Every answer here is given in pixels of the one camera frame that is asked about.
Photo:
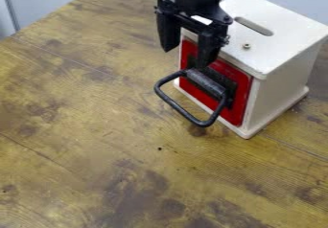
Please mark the red wooden drawer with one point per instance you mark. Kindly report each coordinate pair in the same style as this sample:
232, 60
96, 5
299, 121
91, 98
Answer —
237, 83

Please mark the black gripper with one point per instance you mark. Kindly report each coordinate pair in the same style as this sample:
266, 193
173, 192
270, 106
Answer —
204, 17

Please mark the white wooden box cabinet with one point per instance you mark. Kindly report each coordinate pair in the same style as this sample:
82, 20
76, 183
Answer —
273, 46

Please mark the grey vertical pole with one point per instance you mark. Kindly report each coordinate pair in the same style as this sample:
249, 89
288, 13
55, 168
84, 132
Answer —
12, 15

